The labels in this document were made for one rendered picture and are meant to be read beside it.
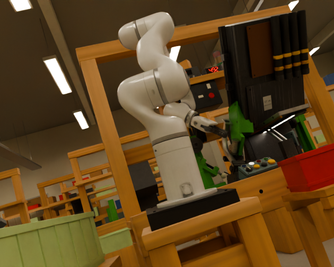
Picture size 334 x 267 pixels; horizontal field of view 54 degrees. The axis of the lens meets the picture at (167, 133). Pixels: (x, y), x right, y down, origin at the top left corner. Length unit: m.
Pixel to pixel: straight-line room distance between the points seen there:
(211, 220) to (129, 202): 1.02
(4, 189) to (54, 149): 2.04
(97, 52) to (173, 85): 1.14
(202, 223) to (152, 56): 0.57
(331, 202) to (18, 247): 0.84
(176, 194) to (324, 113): 1.58
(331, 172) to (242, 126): 0.62
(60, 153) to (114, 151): 10.11
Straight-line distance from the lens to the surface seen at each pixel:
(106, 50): 2.10
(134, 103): 1.01
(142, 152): 1.98
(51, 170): 11.93
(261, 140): 1.86
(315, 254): 1.31
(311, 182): 1.15
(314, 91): 2.40
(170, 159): 0.97
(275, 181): 1.40
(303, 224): 1.29
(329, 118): 2.38
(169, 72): 1.01
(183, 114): 1.57
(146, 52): 1.17
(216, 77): 1.99
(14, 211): 12.10
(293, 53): 1.73
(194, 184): 0.98
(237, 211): 0.89
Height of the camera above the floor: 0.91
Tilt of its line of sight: 11 degrees up
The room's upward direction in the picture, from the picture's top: 18 degrees counter-clockwise
